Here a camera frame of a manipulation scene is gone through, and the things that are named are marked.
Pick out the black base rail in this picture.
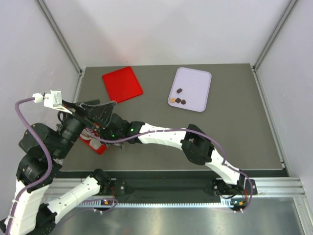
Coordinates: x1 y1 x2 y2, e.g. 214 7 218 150
70 170 260 204

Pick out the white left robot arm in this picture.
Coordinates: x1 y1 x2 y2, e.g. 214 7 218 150
0 100 116 235

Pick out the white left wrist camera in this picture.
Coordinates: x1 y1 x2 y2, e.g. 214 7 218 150
32 90 73 114

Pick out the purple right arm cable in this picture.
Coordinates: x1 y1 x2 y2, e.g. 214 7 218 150
88 127 255 213

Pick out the white paper cup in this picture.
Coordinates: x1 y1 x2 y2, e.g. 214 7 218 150
89 139 102 150

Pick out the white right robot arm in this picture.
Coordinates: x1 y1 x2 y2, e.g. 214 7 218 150
98 115 253 198

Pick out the lavender plastic tray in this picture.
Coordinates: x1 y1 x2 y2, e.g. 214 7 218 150
167 67 212 113

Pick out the red chocolate box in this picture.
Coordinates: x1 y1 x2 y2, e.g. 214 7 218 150
79 129 108 155

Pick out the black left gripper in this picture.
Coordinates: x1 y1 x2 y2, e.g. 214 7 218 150
54 98 118 158

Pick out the red box lid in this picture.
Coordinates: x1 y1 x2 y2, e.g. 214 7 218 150
102 67 143 103

